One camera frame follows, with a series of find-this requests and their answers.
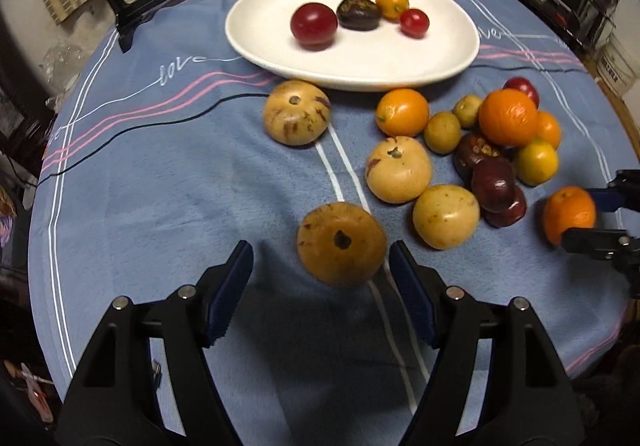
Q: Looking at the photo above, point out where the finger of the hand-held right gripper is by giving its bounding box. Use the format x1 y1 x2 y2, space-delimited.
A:
587 170 640 213
562 227 640 299

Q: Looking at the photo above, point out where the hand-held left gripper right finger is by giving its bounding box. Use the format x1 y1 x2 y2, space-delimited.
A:
389 240 586 446

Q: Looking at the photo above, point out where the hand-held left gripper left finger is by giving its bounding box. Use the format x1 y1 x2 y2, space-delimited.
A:
54 240 256 446

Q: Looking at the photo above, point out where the round orange mandarin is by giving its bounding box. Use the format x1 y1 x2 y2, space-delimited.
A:
376 88 430 137
543 186 597 247

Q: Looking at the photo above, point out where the yellow-green mandarin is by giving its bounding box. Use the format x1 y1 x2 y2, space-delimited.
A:
515 137 559 187

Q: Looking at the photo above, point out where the brownish yellow pepino melon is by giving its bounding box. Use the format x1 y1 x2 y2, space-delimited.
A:
297 204 388 288

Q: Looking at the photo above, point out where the small orange mandarin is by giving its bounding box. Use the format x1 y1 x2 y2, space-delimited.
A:
535 110 562 150

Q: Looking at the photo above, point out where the dark red plum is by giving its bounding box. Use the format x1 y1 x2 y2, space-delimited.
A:
482 186 527 229
471 158 517 214

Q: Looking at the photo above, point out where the pale yellow pepino melon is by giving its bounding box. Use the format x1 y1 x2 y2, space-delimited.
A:
365 136 433 204
412 185 481 250

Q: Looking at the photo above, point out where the large navel orange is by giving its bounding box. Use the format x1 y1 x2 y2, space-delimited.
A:
478 88 539 148

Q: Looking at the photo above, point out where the white oval plate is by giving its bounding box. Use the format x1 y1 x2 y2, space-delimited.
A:
225 0 481 93

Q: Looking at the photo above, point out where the blue striped tablecloth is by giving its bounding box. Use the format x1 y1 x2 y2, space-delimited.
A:
27 0 628 446

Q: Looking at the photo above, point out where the white printed box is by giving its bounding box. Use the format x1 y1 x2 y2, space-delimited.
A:
597 33 640 96

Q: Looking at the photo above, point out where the small yellow-green kumquat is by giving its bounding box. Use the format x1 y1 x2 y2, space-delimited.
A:
424 112 462 155
452 94 483 129

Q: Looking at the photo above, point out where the black media stand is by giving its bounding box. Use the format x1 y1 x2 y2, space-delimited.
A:
457 0 618 56

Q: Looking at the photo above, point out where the purple-striped yellow pepino melon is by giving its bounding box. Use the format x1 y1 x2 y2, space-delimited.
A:
263 80 332 145

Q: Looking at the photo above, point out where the small red cherry tomato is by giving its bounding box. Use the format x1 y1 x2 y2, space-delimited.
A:
399 8 430 37

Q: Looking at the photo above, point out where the large red tomato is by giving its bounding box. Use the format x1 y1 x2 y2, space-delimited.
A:
291 2 338 48

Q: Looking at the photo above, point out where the clear plastic bag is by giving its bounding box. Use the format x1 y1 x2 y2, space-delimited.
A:
40 43 93 91

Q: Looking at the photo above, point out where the small yellow-orange mandarin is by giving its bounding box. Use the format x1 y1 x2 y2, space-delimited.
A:
375 0 410 21

